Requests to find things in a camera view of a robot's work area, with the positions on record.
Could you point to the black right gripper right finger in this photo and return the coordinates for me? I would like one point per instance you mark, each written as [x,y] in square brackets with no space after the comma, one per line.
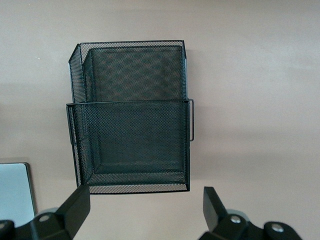
[220,217]

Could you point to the black mesh two-tier tray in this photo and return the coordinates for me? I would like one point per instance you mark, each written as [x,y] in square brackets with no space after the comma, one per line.
[135,130]

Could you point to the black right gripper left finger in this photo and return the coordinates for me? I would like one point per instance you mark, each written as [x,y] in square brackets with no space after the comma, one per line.
[70,215]

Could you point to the silver closed laptop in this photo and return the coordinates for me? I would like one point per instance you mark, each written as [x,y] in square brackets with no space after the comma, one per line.
[15,190]

